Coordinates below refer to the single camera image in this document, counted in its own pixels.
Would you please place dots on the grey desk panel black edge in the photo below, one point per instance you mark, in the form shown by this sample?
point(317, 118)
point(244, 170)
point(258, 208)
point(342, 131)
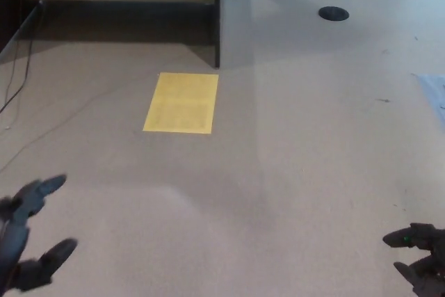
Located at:
point(235, 18)

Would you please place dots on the black wall baseboard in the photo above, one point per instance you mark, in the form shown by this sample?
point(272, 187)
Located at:
point(128, 6)

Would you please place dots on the black round grommet cover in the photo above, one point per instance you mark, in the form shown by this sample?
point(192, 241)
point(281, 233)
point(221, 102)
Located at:
point(333, 13)

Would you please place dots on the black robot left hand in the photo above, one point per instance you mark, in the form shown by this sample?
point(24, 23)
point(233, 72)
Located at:
point(15, 227)

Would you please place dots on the yellow paper sheet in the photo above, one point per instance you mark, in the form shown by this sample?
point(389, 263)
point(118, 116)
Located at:
point(181, 103)

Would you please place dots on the low grey glossy panel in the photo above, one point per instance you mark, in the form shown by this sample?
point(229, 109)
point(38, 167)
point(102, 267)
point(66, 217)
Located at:
point(17, 34)

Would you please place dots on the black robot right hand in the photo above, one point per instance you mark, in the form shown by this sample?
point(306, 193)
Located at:
point(432, 241)

